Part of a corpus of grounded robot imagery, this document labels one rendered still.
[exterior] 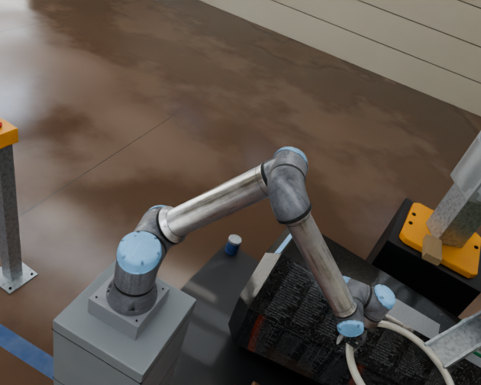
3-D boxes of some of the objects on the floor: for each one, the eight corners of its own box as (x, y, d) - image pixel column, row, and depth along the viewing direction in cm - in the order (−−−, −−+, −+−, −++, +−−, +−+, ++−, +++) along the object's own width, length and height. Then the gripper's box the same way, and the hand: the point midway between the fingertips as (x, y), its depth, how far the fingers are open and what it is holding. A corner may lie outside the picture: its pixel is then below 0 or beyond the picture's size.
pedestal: (360, 260, 358) (402, 193, 314) (435, 303, 341) (491, 239, 296) (335, 310, 308) (381, 239, 264) (421, 364, 291) (486, 298, 246)
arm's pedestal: (124, 483, 195) (146, 395, 144) (37, 425, 204) (30, 322, 153) (179, 391, 234) (213, 296, 183) (104, 345, 243) (117, 243, 192)
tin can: (239, 250, 328) (243, 237, 320) (234, 257, 320) (238, 245, 313) (227, 244, 330) (232, 231, 322) (222, 251, 322) (226, 239, 314)
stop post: (16, 258, 273) (2, 109, 208) (38, 275, 267) (31, 127, 202) (-14, 276, 257) (-38, 122, 192) (9, 294, 252) (-9, 142, 187)
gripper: (348, 318, 166) (325, 349, 178) (376, 338, 163) (351, 367, 175) (354, 305, 173) (332, 336, 185) (382, 324, 170) (356, 354, 182)
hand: (344, 345), depth 181 cm, fingers closed on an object, 5 cm apart
